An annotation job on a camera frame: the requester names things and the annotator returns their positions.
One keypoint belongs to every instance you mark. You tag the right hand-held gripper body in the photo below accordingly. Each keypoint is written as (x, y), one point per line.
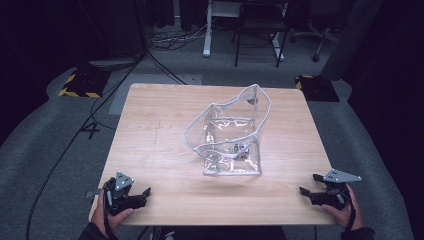
(333, 196)

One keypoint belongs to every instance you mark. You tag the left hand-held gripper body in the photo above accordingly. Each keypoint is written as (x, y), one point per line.
(121, 196)

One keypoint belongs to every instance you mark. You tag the white toy car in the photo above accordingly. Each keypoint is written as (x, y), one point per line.
(240, 150)

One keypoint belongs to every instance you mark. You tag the transparent plastic bag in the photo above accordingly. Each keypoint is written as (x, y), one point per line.
(230, 133)

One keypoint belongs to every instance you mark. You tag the person's right hand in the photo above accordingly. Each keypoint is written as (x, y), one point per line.
(345, 214)

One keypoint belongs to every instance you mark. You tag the person's left hand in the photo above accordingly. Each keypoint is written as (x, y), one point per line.
(103, 216)

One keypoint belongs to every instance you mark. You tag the grey tape strip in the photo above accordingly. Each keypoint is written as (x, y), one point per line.
(90, 194)

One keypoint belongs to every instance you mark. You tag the person's dark clothing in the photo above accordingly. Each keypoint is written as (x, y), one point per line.
(216, 234)

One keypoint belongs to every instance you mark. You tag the office chair base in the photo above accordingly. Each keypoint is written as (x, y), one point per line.
(320, 36)

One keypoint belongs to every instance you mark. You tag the grey curtain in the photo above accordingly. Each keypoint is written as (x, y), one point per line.
(350, 40)

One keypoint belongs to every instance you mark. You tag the black chair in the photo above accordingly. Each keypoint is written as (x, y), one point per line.
(260, 26)

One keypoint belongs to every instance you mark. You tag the dark cabinet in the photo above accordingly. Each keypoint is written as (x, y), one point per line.
(116, 30)

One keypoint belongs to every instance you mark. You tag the black yellow striped base plate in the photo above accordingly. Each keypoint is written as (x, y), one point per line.
(85, 83)
(316, 88)

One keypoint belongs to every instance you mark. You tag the white desk frame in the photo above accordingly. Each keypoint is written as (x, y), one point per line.
(208, 33)

